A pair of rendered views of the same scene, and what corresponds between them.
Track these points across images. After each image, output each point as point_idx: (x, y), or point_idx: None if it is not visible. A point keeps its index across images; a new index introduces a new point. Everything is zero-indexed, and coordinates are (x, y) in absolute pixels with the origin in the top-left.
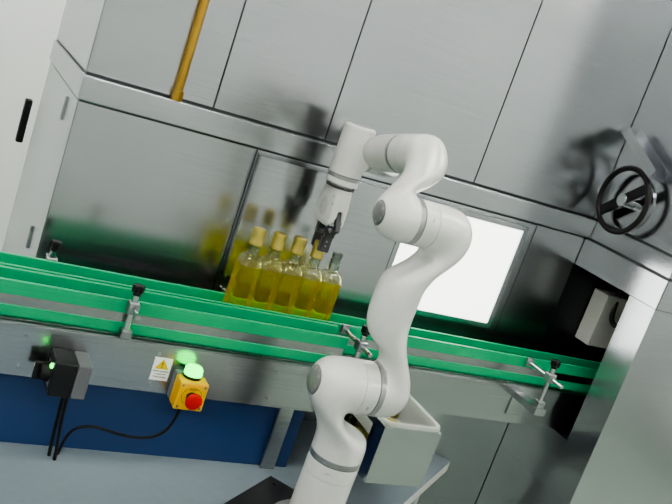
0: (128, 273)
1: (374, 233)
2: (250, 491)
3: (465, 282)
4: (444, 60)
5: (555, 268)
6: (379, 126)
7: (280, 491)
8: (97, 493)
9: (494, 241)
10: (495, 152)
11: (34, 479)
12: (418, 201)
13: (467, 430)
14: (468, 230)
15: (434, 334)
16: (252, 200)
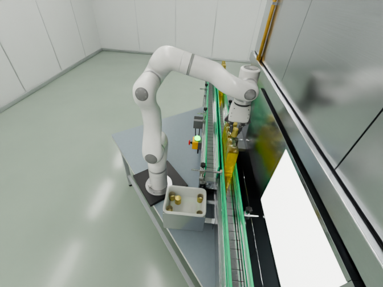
0: None
1: (269, 154)
2: (178, 175)
3: (288, 251)
4: (352, 15)
5: None
6: (297, 83)
7: (178, 184)
8: (182, 147)
9: (316, 247)
10: (370, 147)
11: (187, 138)
12: (145, 70)
13: None
14: (133, 86)
15: (244, 236)
16: (254, 108)
